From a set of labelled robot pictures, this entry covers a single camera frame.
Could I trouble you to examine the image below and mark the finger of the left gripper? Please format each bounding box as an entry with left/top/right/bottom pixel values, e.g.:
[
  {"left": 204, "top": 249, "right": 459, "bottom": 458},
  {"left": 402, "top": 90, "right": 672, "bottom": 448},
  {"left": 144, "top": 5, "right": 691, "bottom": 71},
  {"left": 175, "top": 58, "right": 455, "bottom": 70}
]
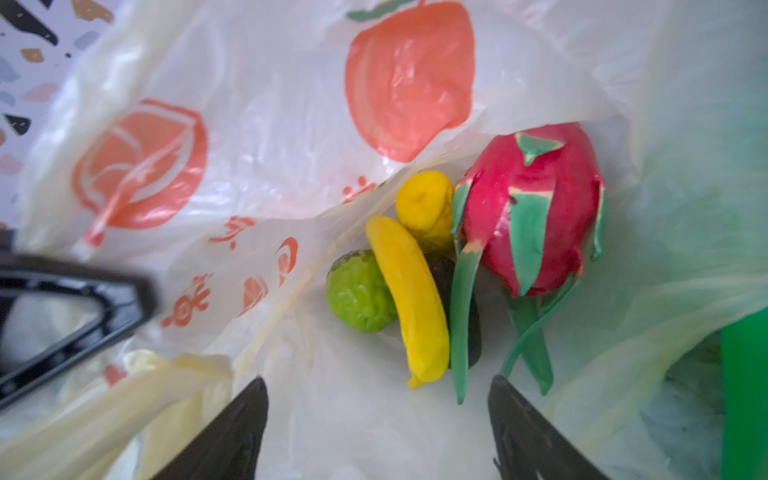
[{"left": 1, "top": 252, "right": 158, "bottom": 408}]

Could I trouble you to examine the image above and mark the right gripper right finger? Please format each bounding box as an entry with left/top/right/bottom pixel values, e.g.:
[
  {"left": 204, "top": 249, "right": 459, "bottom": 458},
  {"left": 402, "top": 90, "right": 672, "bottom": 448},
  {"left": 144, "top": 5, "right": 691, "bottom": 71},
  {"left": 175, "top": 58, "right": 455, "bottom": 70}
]
[{"left": 488, "top": 375, "right": 607, "bottom": 480}]

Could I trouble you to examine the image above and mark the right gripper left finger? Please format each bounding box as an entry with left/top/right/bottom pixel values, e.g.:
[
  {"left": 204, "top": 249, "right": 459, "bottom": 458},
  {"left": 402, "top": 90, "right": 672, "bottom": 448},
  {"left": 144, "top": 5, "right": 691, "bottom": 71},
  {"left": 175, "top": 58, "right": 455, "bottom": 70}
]
[{"left": 155, "top": 377, "right": 269, "bottom": 480}]

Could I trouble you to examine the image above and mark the yellow banana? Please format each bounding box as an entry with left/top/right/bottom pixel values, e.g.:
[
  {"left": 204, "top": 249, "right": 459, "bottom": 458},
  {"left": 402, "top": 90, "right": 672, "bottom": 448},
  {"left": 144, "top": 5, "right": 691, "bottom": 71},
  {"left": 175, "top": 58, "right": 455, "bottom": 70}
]
[{"left": 365, "top": 216, "right": 450, "bottom": 390}]

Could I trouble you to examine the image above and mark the cream plastic bag orange print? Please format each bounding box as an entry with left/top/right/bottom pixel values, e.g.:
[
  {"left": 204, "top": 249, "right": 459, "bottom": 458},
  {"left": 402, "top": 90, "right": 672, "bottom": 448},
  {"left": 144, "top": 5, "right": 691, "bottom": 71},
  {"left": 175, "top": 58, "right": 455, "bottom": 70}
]
[{"left": 1, "top": 1, "right": 767, "bottom": 479}]

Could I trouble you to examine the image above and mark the dark green avocado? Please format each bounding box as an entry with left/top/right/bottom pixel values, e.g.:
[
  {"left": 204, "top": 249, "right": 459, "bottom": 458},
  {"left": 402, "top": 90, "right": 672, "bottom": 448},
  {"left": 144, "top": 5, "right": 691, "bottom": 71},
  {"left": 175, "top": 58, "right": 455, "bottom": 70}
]
[{"left": 427, "top": 253, "right": 483, "bottom": 370}]

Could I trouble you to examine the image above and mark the green custard apple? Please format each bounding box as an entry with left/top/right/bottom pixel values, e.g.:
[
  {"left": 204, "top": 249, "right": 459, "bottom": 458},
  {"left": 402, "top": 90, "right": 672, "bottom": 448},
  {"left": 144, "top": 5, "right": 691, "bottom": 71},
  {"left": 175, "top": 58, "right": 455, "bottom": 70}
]
[{"left": 325, "top": 250, "right": 398, "bottom": 334}]

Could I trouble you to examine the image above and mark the pink dragon fruit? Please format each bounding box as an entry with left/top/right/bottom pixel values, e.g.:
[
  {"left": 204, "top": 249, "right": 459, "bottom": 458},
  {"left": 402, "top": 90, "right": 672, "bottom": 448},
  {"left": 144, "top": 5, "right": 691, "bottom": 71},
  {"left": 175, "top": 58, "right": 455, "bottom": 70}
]
[{"left": 449, "top": 122, "right": 605, "bottom": 403}]

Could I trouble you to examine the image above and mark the yellow lemon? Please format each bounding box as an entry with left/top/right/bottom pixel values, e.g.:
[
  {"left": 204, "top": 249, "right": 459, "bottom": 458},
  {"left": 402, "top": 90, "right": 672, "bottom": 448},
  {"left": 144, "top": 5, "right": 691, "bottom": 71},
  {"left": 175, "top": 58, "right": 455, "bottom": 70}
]
[{"left": 396, "top": 171, "right": 454, "bottom": 253}]

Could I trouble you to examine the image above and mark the green plastic basket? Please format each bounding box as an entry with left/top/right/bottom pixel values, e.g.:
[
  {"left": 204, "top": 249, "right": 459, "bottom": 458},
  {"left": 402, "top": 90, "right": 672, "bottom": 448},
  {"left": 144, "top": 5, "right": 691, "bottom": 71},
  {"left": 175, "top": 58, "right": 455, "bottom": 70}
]
[{"left": 721, "top": 310, "right": 767, "bottom": 479}]

